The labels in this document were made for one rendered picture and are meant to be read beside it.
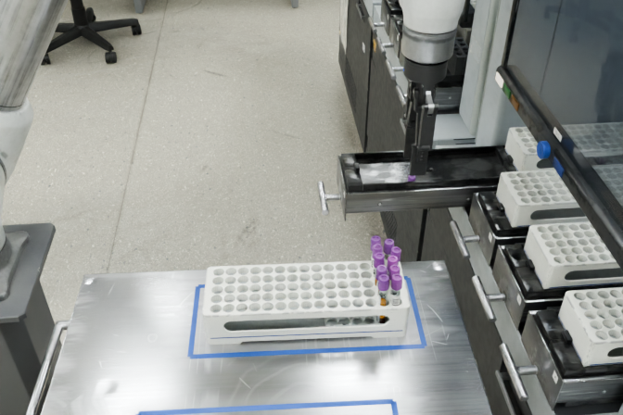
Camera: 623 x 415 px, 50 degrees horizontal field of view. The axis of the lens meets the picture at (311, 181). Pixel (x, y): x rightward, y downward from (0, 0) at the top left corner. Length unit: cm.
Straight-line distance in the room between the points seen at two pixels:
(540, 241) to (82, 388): 74
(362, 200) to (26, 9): 69
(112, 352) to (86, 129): 220
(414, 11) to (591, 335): 55
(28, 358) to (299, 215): 130
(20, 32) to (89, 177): 160
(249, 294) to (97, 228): 162
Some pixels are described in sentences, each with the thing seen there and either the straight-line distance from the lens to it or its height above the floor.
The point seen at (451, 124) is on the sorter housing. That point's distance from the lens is 166.
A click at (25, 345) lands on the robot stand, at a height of 55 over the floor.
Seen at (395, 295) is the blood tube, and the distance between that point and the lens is 95.
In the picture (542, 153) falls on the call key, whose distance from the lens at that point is 115.
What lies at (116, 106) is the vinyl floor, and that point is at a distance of 330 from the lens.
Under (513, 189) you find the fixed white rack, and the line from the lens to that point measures 125.
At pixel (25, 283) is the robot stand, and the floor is 70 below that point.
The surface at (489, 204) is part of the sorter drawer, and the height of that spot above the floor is 82.
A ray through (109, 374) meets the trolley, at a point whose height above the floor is 82.
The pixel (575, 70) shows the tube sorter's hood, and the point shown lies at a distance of 109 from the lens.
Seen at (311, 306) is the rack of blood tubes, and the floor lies 87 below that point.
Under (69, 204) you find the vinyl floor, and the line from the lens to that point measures 271.
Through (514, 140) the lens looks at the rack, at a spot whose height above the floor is 86.
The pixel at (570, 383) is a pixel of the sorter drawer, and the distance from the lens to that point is 104.
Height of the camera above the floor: 159
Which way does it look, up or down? 37 degrees down
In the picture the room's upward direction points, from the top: straight up
